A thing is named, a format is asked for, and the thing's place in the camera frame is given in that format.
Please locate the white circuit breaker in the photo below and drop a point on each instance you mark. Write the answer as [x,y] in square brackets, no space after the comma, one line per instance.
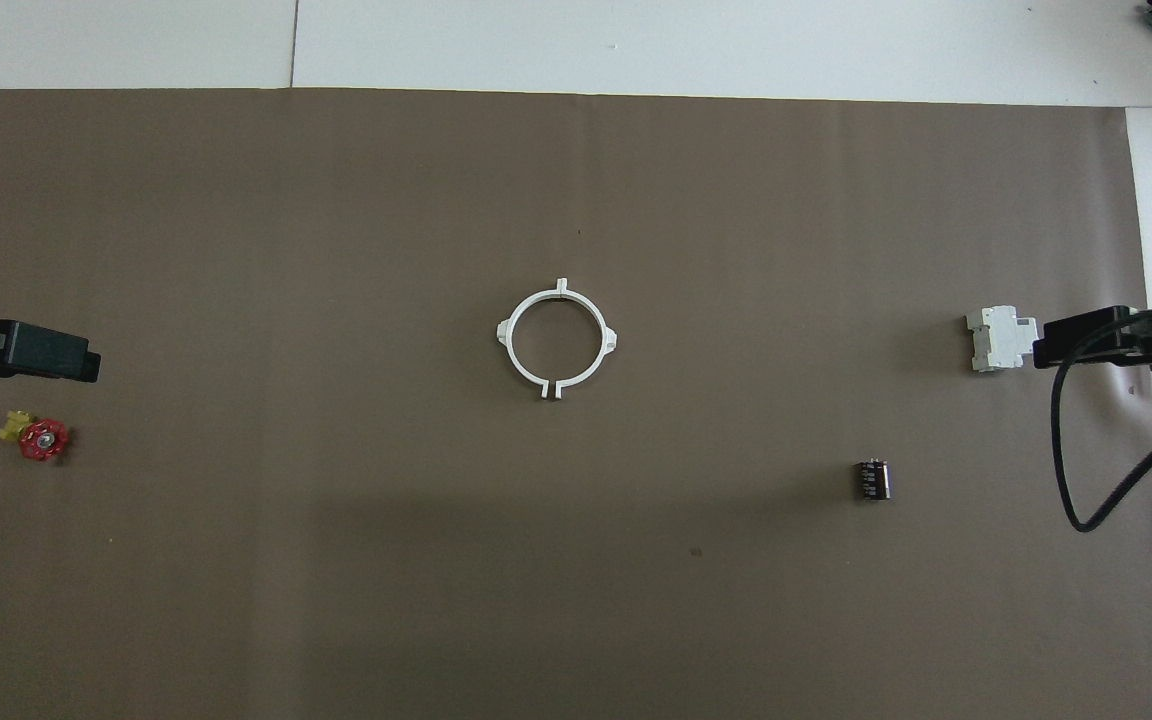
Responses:
[1001,340]

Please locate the red and yellow valve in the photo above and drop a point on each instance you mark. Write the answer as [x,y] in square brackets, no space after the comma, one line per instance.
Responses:
[41,440]

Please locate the black cylindrical capacitor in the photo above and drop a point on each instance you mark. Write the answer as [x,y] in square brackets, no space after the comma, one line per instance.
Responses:
[872,480]

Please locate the brown paper table mat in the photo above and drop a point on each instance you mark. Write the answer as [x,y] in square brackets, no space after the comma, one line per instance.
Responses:
[496,560]

